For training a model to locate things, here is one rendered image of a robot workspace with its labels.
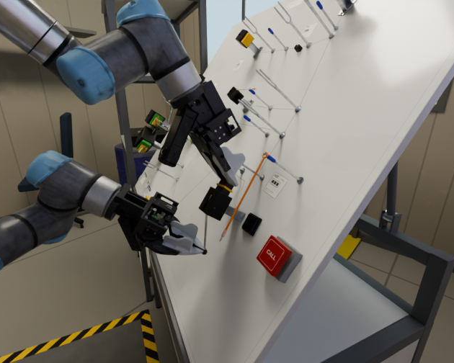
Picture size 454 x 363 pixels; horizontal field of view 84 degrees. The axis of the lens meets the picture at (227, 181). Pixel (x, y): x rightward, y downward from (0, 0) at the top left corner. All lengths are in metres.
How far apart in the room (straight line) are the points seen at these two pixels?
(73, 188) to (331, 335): 0.67
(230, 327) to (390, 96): 0.49
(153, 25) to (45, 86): 3.12
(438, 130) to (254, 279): 2.14
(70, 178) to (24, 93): 2.99
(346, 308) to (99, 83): 0.79
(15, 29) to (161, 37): 0.22
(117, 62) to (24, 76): 3.10
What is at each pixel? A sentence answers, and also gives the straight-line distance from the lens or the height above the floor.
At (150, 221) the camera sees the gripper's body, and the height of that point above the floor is 1.14.
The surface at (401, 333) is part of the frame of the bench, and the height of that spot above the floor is 0.80.
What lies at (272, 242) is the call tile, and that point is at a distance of 0.45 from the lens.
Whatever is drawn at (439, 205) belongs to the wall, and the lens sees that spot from 2.59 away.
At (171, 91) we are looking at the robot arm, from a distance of 0.48.
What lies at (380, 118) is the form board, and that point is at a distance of 0.50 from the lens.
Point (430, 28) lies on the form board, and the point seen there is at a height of 1.47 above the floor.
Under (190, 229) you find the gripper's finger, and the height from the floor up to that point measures 1.09.
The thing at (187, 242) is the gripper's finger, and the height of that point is 1.08.
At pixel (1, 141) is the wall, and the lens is 3.50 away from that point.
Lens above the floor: 1.37
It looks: 20 degrees down
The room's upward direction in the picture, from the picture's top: straight up
